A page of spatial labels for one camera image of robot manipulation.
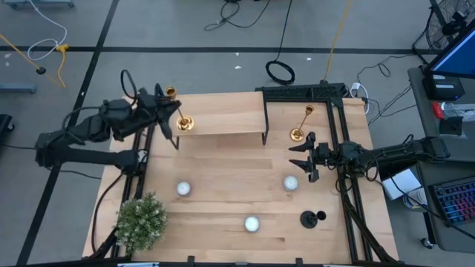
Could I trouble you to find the black floor fan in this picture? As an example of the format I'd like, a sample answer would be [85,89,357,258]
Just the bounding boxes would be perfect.
[411,0,475,65]

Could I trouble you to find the green potted plant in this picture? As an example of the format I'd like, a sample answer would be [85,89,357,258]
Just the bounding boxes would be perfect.
[114,191,168,257]

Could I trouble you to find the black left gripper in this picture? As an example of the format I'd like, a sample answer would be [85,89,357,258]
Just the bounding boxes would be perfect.
[137,88,182,142]

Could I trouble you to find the black webcam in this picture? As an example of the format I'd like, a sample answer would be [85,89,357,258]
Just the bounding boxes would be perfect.
[441,10,469,37]

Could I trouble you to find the black coiled floor cable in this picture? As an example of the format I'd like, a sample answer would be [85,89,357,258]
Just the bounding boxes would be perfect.
[264,0,296,86]

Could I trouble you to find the computer monitor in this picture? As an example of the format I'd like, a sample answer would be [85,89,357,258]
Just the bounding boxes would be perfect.
[424,21,475,79]

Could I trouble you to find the clear plastic bottle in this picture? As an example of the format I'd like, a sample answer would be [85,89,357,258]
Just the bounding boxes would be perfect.
[443,102,475,122]

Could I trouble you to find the thin black floor cables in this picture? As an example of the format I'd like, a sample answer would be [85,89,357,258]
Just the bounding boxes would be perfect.
[356,54,419,126]

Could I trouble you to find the white floor cable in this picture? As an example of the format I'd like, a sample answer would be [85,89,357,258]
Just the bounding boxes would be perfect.
[26,0,68,62]

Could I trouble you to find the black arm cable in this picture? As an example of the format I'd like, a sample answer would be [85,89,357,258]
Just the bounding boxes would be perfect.
[91,171,127,255]

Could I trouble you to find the black aluminium frame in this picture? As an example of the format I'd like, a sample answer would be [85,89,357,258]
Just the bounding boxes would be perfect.
[87,82,404,267]

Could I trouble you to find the black keyboard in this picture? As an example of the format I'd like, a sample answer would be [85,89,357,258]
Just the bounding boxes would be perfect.
[428,174,475,227]

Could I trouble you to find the yellow cable with black puck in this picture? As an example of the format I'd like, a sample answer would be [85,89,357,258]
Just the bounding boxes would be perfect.
[0,33,71,89]

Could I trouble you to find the wooden shelf with black legs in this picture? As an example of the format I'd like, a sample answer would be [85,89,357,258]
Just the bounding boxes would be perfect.
[168,91,270,150]

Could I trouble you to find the black candlestick holder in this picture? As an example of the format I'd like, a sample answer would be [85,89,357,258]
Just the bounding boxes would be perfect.
[299,209,327,229]

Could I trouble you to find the grey cart base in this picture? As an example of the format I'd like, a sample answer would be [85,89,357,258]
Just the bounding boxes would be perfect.
[0,83,37,94]
[3,0,75,10]

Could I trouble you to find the blue and white roll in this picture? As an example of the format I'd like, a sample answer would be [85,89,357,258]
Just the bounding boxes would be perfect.
[402,187,428,210]

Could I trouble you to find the white box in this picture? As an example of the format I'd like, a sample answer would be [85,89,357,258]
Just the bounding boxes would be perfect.
[381,168,423,202]

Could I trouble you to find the white power adapter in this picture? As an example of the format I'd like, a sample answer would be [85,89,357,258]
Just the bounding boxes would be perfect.
[350,82,371,115]

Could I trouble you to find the black looped floor cable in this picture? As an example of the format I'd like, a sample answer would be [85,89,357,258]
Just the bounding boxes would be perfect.
[203,0,272,32]

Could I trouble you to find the white candle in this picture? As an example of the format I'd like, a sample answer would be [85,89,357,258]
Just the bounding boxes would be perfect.
[175,180,192,197]
[282,174,300,192]
[243,215,261,234]

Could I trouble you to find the gold candlestick holder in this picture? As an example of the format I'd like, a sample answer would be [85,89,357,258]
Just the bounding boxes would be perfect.
[289,105,315,142]
[165,86,195,132]

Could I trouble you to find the yellow floor cable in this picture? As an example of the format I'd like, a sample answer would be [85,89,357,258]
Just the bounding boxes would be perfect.
[324,0,353,83]

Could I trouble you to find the black box device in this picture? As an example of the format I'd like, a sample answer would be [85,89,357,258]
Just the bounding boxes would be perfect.
[422,73,466,102]

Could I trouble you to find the grey desk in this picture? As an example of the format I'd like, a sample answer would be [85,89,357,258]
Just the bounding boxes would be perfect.
[407,65,475,253]

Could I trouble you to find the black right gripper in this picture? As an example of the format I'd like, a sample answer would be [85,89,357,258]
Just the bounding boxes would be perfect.
[288,131,335,183]

